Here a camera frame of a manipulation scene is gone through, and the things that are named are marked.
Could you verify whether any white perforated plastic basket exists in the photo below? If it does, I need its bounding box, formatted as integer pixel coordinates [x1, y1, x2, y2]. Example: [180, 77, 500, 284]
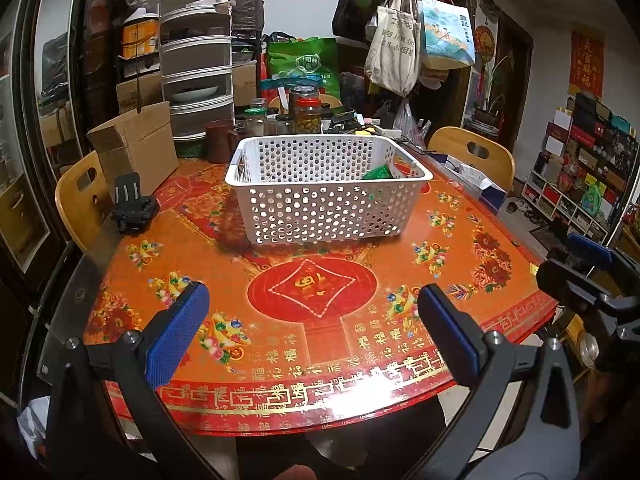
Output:
[225, 135, 434, 246]

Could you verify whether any shelf of boxes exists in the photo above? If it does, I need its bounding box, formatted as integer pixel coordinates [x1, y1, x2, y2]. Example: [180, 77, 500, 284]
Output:
[520, 92, 640, 241]

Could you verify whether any red wall poster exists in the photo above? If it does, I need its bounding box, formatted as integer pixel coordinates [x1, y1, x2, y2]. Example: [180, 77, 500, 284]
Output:
[570, 31, 605, 98]

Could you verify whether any black bag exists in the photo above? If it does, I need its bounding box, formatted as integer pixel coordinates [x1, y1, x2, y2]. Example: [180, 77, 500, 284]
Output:
[227, 0, 266, 36]

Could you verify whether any round red wall ornament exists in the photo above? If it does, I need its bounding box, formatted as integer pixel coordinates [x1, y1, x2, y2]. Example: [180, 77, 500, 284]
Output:
[474, 25, 496, 57]

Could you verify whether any white tiered dish rack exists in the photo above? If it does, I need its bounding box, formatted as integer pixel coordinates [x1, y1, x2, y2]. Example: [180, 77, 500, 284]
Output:
[159, 0, 236, 141]

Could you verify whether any brown mug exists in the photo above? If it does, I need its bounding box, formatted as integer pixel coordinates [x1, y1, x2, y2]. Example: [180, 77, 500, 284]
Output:
[205, 120, 236, 163]

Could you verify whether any white and blue paper box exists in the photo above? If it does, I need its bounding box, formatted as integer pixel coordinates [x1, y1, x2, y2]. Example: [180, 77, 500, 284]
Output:
[445, 157, 506, 208]

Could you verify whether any beige canvas tote bag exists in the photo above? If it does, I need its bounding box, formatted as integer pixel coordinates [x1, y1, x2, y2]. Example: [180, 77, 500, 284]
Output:
[364, 0, 421, 97]

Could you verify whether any dark glass door cabinet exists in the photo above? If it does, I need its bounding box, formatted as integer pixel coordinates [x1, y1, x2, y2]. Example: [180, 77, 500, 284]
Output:
[0, 0, 121, 286]

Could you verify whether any large glass jar of olives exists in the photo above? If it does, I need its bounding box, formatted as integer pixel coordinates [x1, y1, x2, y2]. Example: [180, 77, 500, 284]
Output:
[292, 86, 323, 135]

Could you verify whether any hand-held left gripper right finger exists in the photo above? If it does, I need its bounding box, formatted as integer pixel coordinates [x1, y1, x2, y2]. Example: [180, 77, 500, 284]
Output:
[410, 284, 583, 480]

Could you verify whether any black phone stand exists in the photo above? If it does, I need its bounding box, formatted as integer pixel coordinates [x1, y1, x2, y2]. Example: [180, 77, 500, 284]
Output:
[111, 172, 160, 235]

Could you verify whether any printed picture tote bag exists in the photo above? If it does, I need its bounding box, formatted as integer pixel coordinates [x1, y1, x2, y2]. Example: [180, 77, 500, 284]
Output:
[419, 0, 476, 68]

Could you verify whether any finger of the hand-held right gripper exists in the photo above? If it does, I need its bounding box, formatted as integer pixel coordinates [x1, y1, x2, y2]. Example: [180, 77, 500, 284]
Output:
[567, 232, 640, 303]
[536, 259, 640, 329]

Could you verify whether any clear plastic bag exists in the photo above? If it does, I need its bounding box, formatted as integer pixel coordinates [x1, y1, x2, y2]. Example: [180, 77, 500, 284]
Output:
[392, 100, 426, 143]

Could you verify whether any closed cardboard box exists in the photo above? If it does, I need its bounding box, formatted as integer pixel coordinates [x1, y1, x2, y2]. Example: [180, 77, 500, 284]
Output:
[231, 62, 259, 107]

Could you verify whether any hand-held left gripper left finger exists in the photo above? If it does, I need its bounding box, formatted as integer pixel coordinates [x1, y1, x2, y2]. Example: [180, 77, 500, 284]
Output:
[45, 280, 221, 480]

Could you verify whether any open cardboard box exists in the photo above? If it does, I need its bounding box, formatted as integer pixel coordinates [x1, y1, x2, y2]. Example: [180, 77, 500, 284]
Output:
[87, 101, 180, 196]

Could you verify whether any wooden chair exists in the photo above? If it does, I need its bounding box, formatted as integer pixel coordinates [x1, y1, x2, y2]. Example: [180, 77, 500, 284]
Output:
[55, 150, 113, 251]
[427, 126, 516, 191]

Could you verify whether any green shopping bag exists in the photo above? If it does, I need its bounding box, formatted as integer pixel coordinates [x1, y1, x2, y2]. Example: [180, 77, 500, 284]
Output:
[266, 36, 342, 101]

